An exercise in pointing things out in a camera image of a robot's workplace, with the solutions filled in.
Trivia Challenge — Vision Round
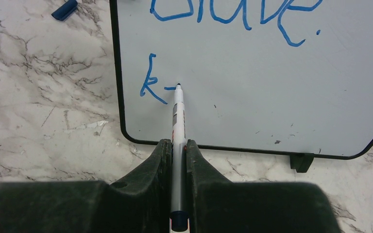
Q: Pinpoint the black framed whiteboard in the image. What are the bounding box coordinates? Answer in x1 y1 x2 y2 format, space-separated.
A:
110 0 373 159

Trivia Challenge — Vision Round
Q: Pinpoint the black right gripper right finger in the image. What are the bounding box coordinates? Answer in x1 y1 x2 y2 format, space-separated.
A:
186 140 341 233

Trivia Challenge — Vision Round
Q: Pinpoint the blue whiteboard marker pen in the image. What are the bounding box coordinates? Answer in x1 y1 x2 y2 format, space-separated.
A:
170 83 188 232

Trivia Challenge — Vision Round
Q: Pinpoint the blue marker cap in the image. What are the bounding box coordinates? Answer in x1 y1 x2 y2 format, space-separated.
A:
51 0 78 21

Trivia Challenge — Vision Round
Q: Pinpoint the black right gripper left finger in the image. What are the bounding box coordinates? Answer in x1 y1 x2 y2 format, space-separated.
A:
0 139 171 233

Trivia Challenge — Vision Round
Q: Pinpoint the black whiteboard stand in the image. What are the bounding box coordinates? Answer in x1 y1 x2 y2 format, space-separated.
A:
290 153 314 173

